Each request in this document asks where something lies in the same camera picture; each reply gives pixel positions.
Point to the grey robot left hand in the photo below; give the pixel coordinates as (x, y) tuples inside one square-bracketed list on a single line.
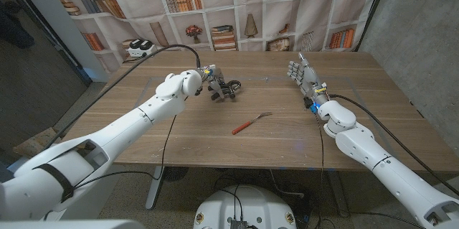
[(215, 80)]

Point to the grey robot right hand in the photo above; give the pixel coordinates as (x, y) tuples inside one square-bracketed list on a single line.
[(307, 78)]

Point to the black grip strengthener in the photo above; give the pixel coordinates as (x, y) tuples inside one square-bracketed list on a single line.
[(235, 84)]

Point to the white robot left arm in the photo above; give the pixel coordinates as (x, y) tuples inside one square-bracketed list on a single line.
[(118, 132)]

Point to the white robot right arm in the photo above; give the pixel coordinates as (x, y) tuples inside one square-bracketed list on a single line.
[(380, 164)]

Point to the printed bookshelf backdrop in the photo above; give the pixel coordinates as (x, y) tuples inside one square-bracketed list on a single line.
[(229, 13)]

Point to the white power strip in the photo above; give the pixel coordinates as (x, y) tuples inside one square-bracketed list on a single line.
[(141, 51)]

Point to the black backdrop stand pole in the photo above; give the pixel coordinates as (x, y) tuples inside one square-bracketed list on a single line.
[(374, 4)]

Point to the white table leg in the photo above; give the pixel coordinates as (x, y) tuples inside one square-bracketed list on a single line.
[(155, 187), (339, 195)]

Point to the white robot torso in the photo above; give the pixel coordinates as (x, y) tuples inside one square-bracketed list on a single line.
[(247, 207)]

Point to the patterned floor mat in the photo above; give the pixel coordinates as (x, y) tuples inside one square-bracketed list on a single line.
[(34, 144)]

